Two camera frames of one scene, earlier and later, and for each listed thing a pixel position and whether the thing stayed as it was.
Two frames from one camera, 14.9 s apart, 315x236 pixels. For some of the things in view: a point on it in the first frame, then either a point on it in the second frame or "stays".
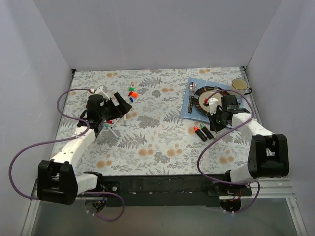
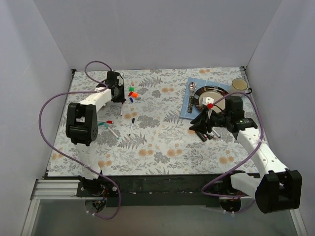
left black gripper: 114,107 -> 118,96
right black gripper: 216,118 -> 208,122
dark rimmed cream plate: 208,92 stays
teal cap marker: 106,125 stays
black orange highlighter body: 202,136 stays
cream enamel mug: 240,86 stays
